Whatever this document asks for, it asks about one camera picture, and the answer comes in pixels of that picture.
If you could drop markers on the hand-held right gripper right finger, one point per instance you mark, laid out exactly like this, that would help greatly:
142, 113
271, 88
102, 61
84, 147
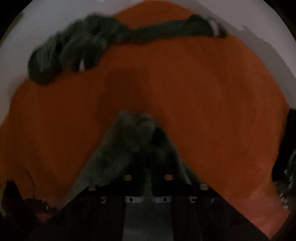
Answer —
166, 185

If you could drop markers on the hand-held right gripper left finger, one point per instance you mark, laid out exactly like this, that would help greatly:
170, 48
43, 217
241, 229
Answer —
133, 185

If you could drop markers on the green fleece pants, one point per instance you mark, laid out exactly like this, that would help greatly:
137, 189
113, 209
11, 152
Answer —
124, 143

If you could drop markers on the folded black printed clothes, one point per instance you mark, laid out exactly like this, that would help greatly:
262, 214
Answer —
289, 183

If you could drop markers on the orange blanket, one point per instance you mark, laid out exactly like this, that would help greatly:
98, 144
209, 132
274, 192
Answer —
208, 92

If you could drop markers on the green fleece top striped cuffs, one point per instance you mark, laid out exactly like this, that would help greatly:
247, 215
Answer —
87, 39

